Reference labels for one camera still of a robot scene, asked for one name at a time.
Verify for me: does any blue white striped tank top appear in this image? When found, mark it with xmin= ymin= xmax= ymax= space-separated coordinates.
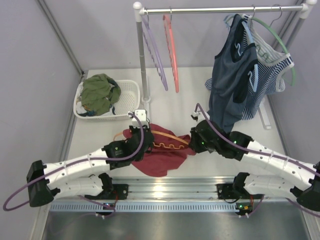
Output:
xmin=205 ymin=19 xmax=290 ymax=120

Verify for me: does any silver clothes rack rod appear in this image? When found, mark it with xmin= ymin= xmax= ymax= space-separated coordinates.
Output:
xmin=139 ymin=3 xmax=308 ymax=15

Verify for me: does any grey corner wall frame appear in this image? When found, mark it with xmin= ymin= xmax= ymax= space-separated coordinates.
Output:
xmin=35 ymin=0 xmax=84 ymax=76

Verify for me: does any pink hanger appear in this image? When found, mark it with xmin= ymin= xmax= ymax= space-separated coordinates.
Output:
xmin=162 ymin=8 xmax=180 ymax=93

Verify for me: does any dark blue tank top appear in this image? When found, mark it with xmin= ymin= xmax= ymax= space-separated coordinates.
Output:
xmin=208 ymin=14 xmax=258 ymax=133

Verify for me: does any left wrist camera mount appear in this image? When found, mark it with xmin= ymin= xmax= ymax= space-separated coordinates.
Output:
xmin=128 ymin=109 xmax=150 ymax=128

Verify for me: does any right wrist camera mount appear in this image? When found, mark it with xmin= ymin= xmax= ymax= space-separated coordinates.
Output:
xmin=190 ymin=112 xmax=200 ymax=121

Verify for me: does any purple hanger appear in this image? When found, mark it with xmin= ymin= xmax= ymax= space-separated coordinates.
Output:
xmin=142 ymin=17 xmax=168 ymax=91

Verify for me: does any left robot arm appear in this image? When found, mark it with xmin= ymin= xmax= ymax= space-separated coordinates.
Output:
xmin=26 ymin=125 xmax=155 ymax=208

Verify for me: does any light blue slotted cable duct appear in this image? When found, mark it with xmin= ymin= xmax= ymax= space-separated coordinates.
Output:
xmin=49 ymin=201 xmax=250 ymax=213

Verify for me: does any right rack base foot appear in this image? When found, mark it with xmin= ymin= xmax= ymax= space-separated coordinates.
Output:
xmin=258 ymin=104 xmax=272 ymax=130

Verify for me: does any green hanger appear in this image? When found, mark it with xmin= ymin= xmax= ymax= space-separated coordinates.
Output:
xmin=242 ymin=14 xmax=296 ymax=87

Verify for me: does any light blue hanger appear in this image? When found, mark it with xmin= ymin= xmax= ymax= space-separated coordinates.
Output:
xmin=234 ymin=13 xmax=259 ymax=93

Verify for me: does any orange hanger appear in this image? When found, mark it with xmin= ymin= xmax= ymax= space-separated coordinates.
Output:
xmin=113 ymin=129 xmax=191 ymax=151

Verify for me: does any right rack upright pole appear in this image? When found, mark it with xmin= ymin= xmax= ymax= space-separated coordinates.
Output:
xmin=278 ymin=0 xmax=320 ymax=50

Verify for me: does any rack upright pole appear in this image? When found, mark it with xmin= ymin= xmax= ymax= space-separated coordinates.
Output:
xmin=132 ymin=1 xmax=151 ymax=104
xmin=278 ymin=0 xmax=320 ymax=50

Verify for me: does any red tank top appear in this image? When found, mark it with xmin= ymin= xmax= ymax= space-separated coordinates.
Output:
xmin=132 ymin=123 xmax=196 ymax=177

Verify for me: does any white perforated laundry basket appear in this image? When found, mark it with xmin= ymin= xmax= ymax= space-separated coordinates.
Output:
xmin=73 ymin=79 xmax=141 ymax=121

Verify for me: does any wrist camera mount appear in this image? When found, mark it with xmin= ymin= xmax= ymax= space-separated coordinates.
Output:
xmin=190 ymin=112 xmax=200 ymax=121
xmin=128 ymin=109 xmax=150 ymax=128

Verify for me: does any green garment in basket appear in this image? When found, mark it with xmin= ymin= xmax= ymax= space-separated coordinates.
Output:
xmin=80 ymin=73 xmax=122 ymax=117

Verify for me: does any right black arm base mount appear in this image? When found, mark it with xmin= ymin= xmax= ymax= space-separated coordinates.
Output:
xmin=216 ymin=183 xmax=240 ymax=204

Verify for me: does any aluminium table edge rail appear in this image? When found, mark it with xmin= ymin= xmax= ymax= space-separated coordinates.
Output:
xmin=54 ymin=174 xmax=297 ymax=201

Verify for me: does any white rack base foot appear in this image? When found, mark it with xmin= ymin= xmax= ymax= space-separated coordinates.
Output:
xmin=141 ymin=97 xmax=152 ymax=122

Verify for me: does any left rack upright pole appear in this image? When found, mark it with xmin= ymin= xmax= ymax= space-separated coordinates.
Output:
xmin=132 ymin=1 xmax=151 ymax=104

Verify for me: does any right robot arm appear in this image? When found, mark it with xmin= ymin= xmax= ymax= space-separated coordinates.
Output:
xmin=189 ymin=117 xmax=320 ymax=212

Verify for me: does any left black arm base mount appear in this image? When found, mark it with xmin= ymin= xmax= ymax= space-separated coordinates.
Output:
xmin=84 ymin=184 xmax=129 ymax=200

